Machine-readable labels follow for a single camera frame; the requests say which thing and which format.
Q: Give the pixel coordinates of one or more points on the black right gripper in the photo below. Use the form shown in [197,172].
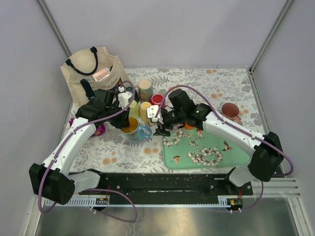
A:
[161,130]

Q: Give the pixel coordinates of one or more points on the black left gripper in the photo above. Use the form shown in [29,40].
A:
[124,122]

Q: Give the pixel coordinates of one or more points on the lime green mug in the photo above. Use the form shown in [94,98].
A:
[134,110]

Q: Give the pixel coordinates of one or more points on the blue glazed mug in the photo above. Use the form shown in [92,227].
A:
[135,132]

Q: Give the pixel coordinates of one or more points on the orange mug black handle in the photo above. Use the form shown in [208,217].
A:
[189,127]

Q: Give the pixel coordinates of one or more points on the tall pink floral mug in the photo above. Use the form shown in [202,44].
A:
[231,111]

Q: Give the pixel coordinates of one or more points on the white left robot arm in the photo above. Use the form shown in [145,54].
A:
[51,179]

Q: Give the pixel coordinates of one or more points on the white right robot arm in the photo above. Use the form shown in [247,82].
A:
[265,151]

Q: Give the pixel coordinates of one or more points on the yellow mug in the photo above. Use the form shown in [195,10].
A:
[143,111]

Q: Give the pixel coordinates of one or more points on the red mug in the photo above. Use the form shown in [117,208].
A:
[156,99]

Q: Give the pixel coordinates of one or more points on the dark green mug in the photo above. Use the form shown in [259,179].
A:
[129,88]

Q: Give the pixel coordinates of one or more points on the cream floral mug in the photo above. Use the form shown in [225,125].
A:
[145,90]

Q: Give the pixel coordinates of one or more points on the purple snack packet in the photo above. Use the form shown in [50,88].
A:
[99,131]

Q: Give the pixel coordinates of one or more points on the green hummingbird tray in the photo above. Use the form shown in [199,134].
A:
[194,149]

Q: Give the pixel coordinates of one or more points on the pink box in bag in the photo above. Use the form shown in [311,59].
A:
[101,74]

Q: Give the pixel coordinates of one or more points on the beige canvas tote bag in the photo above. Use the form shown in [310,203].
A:
[83,64]

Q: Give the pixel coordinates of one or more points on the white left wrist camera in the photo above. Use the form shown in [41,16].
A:
[124,97]

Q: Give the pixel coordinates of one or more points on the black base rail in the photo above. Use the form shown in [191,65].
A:
[170,189]

